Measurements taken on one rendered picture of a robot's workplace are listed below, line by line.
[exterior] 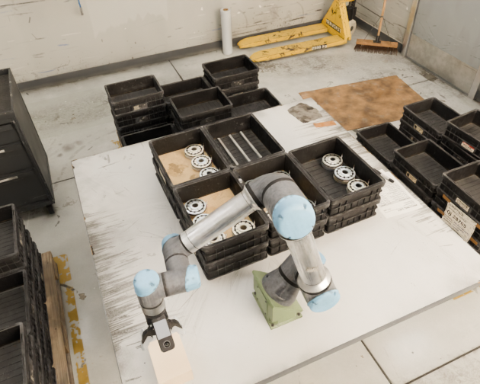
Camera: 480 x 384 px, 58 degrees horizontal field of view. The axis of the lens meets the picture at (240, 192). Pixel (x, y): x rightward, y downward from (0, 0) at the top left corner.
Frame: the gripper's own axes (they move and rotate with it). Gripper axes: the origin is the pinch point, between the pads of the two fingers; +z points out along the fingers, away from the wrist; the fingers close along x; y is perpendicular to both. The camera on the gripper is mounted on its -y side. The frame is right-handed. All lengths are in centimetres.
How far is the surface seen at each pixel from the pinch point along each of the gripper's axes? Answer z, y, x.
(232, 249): 2.1, 30.1, -37.6
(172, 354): 9.7, 0.3, -1.4
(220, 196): 4, 64, -45
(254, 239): 0, 30, -47
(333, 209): 0, 31, -87
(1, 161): 29, 179, 61
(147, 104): 34, 213, -42
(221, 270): 13.4, 30.0, -31.7
